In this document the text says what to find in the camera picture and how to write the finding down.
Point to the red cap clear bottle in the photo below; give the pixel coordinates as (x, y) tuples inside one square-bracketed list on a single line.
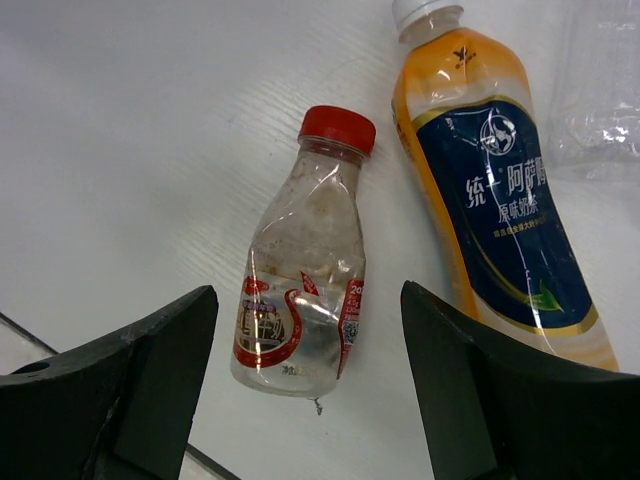
[(300, 300)]

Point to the orange milk tea bottle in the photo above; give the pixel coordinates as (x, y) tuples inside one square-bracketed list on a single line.
[(463, 111)]

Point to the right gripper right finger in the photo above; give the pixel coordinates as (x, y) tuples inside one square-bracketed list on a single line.
[(495, 408)]

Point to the clear ribbed bottle left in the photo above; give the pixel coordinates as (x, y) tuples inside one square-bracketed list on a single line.
[(594, 115)]

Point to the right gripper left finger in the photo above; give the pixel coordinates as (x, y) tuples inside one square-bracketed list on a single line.
[(197, 312)]

